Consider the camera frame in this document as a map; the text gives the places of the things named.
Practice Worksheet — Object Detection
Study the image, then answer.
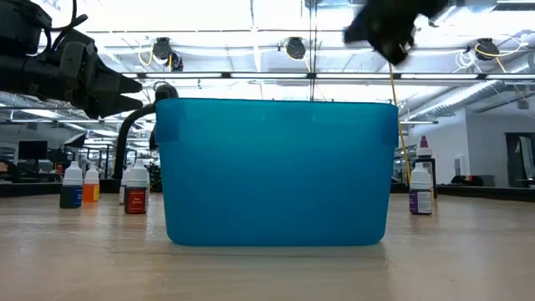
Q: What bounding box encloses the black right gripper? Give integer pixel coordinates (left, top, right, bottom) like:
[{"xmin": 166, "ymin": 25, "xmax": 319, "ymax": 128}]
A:
[{"xmin": 342, "ymin": 0, "xmax": 451, "ymax": 67}]

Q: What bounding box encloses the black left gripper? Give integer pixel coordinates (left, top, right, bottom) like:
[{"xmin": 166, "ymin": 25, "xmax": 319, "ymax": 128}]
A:
[{"xmin": 53, "ymin": 28, "xmax": 145, "ymax": 120}]

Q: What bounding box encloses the small white-label food coloring bottle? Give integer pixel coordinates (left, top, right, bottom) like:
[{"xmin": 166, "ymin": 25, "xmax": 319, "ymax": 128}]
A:
[{"xmin": 118, "ymin": 166, "xmax": 128, "ymax": 206}]

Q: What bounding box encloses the small orange food coloring bottle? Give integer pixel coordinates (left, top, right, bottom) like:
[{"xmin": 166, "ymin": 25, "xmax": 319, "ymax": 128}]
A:
[{"xmin": 82, "ymin": 166, "xmax": 101, "ymax": 204}]

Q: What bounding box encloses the small red food coloring bottle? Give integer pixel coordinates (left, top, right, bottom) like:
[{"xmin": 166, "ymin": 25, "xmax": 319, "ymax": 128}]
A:
[{"xmin": 124, "ymin": 160, "xmax": 150, "ymax": 216}]

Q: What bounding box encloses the small blue food coloring bottle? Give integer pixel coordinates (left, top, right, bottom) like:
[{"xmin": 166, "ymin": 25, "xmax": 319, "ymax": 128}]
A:
[{"xmin": 59, "ymin": 161, "xmax": 84, "ymax": 210}]

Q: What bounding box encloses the small purple food coloring bottle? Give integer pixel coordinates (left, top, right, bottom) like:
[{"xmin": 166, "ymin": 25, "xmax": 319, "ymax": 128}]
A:
[{"xmin": 408, "ymin": 162, "xmax": 434, "ymax": 216}]

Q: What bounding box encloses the blue translucent plastic bin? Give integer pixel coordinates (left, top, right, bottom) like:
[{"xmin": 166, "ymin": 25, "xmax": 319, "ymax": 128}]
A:
[{"xmin": 155, "ymin": 97, "xmax": 400, "ymax": 247}]

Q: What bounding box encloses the black gooseneck desk lamp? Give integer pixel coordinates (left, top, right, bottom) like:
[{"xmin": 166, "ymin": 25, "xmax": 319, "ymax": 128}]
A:
[{"xmin": 99, "ymin": 81, "xmax": 181, "ymax": 194}]

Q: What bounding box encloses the black computer monitor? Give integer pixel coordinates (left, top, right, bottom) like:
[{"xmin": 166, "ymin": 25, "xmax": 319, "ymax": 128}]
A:
[{"xmin": 18, "ymin": 140, "xmax": 48, "ymax": 161}]

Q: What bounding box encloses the black and red bag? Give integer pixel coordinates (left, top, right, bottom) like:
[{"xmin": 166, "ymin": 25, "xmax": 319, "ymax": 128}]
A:
[{"xmin": 450, "ymin": 174, "xmax": 485, "ymax": 187}]

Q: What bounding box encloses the black ceiling cable reel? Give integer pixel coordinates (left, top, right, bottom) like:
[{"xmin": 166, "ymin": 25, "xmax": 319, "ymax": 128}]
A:
[
  {"xmin": 285, "ymin": 36, "xmax": 308, "ymax": 61},
  {"xmin": 475, "ymin": 37, "xmax": 501, "ymax": 62},
  {"xmin": 150, "ymin": 36, "xmax": 173, "ymax": 60}
]

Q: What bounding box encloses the yellow hanging cable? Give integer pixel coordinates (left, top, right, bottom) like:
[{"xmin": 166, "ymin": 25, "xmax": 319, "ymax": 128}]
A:
[{"xmin": 387, "ymin": 62, "xmax": 414, "ymax": 187}]

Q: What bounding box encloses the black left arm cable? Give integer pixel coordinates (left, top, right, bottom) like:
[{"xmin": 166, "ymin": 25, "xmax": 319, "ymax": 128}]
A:
[{"xmin": 41, "ymin": 0, "xmax": 89, "ymax": 55}]

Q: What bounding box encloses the black aluminium rig frame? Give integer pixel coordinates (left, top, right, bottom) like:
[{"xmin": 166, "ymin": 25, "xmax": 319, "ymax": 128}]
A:
[{"xmin": 0, "ymin": 179, "xmax": 535, "ymax": 203}]

